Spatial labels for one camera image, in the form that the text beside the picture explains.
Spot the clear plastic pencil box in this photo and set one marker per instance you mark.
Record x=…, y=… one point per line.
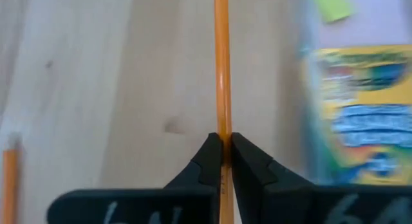
x=301, y=34

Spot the orange pencil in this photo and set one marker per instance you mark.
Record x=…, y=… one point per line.
x=222, y=72
x=10, y=185

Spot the yellow crayon box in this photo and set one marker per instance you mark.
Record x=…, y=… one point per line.
x=363, y=121

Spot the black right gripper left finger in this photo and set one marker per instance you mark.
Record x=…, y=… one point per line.
x=161, y=206

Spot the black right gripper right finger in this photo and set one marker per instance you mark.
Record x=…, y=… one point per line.
x=305, y=204

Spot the yellow-green eraser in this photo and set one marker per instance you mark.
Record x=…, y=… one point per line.
x=333, y=6

